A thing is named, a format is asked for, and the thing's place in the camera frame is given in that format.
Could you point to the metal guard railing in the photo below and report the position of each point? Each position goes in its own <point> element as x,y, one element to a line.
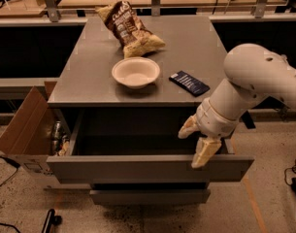
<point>38,11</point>

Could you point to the white paper bowl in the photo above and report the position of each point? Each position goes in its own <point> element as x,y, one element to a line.
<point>136,72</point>

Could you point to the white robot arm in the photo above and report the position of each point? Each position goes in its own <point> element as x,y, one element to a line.
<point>252,73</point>

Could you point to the open cardboard box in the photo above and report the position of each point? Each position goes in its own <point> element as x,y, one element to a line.
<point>27,141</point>

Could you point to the dark blue snack packet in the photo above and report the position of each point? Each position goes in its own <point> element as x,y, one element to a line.
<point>189,83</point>

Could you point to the grey bottom drawer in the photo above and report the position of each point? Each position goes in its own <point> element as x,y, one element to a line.
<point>149,197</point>

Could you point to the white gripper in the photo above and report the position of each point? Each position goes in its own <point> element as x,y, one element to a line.
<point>213,120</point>

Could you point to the grey drawer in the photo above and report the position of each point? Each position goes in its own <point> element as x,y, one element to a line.
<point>140,145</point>
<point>149,197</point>

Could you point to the grey drawer cabinet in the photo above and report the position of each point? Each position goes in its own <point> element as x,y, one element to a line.
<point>192,46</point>

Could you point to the brown chip bag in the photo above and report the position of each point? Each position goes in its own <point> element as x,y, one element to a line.
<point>127,27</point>

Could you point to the black object on floor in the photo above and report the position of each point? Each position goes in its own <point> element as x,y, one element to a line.
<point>52,220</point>

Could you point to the grey top drawer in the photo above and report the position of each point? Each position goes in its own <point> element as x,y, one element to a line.
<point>140,145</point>

